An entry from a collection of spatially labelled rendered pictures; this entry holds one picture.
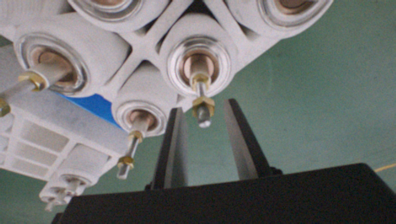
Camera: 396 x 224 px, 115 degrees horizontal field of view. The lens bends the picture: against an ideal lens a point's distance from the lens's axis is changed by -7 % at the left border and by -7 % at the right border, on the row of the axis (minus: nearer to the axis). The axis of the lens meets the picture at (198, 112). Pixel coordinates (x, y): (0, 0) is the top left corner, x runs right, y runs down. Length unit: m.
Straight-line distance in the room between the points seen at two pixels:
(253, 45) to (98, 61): 0.22
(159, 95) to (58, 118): 0.32
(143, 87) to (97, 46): 0.07
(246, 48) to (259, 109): 0.38
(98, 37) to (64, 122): 0.29
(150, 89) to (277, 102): 0.49
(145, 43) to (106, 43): 0.05
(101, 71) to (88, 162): 0.31
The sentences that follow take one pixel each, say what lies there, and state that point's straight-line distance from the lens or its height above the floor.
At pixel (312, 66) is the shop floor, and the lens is 0.59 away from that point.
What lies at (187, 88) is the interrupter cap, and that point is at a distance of 0.18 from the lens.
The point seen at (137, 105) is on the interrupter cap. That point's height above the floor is 0.25.
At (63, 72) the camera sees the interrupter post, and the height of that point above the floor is 0.26.
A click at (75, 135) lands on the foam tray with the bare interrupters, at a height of 0.18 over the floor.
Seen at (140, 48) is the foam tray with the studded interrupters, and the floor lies 0.18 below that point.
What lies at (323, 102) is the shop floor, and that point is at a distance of 0.73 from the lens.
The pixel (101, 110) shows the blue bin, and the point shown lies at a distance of 0.48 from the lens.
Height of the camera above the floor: 0.41
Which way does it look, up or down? 49 degrees down
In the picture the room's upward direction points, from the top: 177 degrees clockwise
